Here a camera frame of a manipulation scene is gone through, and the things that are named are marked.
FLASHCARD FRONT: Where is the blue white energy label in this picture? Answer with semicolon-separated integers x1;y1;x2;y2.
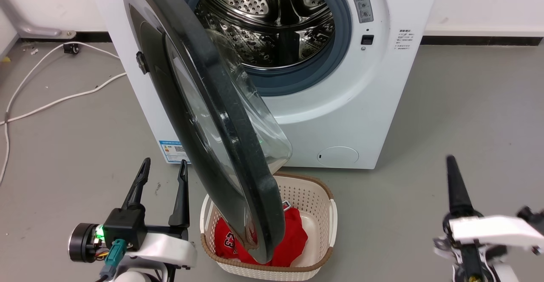
159;140;191;164

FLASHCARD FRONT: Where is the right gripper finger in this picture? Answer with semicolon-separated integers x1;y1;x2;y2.
444;155;483;224
516;205;544;236

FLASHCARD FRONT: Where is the red sports jersey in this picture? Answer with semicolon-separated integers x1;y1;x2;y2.
214;201;309;268

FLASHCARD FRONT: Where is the stainless steel washer drum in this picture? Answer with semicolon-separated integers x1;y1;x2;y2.
193;0;336;70

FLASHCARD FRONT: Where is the grey rubber door gasket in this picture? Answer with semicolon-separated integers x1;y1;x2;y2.
182;0;353;97

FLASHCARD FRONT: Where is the white floor cable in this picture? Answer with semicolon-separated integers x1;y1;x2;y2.
0;72;128;125
0;42;121;185

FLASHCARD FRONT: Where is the grey warning sticker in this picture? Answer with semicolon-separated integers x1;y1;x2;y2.
349;0;374;23

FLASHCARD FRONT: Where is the white front-load washing machine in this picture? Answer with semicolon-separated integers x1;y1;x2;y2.
85;0;443;170

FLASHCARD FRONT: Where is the black round glass washer door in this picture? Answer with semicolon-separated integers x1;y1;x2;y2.
122;0;293;265

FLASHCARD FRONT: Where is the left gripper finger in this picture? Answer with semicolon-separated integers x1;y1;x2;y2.
122;158;151;210
168;160;191;227

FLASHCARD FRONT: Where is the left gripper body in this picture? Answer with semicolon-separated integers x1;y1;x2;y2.
68;208;198;270

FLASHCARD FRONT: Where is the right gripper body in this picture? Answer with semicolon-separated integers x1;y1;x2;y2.
433;214;544;274

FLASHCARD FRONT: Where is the round white filter cover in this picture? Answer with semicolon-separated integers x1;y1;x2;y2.
317;146;360;167

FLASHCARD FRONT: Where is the cream laundry basket brown rim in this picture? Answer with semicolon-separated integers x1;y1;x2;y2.
200;172;338;282

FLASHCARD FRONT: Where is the teal cable connector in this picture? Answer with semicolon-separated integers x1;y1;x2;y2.
100;239;128;279

